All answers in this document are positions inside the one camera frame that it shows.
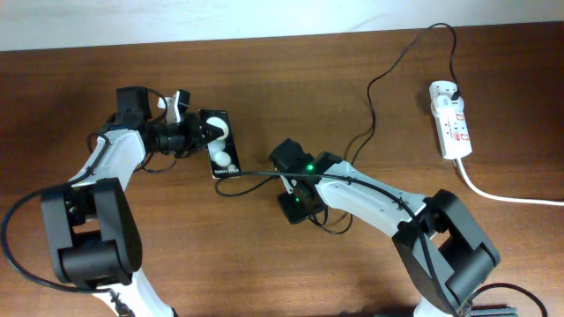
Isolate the black smartphone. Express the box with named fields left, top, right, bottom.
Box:
left=198, top=109, right=241, bottom=179

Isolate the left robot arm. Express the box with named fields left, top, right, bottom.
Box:
left=41, top=86, right=230, bottom=316

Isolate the white power strip cord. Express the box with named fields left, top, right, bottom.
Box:
left=453, top=158, right=564, bottom=207

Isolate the white USB charger plug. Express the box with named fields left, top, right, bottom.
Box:
left=431, top=95, right=464, bottom=117

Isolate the white power strip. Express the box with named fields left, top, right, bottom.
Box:
left=429, top=80, right=472, bottom=160

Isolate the black charging cable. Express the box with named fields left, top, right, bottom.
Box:
left=308, top=22, right=461, bottom=235

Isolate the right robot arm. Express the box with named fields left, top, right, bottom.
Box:
left=269, top=139, right=502, bottom=316

